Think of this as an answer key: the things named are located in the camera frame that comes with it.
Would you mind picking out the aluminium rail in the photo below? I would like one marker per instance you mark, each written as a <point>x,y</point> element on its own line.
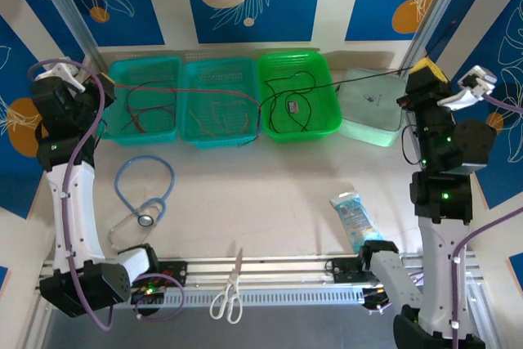
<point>265,269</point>

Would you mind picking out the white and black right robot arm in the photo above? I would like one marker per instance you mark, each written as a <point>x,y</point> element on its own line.
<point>439,267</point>

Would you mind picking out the white scissors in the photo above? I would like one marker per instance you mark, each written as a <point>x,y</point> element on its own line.
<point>233,279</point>

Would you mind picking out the pale green box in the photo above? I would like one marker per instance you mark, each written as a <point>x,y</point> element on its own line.
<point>367,120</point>

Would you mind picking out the teal plastic basket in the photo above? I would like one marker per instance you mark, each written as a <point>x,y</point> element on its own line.
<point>220,75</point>
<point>155,71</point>

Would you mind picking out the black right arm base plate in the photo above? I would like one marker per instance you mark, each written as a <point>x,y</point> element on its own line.
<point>343,271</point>

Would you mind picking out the blue face mask packet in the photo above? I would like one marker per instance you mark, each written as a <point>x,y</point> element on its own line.
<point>355,218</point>

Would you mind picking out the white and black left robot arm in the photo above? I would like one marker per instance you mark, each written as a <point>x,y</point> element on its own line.
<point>73,210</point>

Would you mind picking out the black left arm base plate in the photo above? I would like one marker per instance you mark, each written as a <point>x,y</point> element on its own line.
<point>177,273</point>

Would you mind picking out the aluminium frame post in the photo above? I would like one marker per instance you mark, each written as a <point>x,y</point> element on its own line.
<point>441,5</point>
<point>65,10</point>

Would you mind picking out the green plastic basket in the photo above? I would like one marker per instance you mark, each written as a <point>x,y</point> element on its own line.
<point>323,120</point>

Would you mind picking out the blue stethoscope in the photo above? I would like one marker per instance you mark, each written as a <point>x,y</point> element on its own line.
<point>145,220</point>

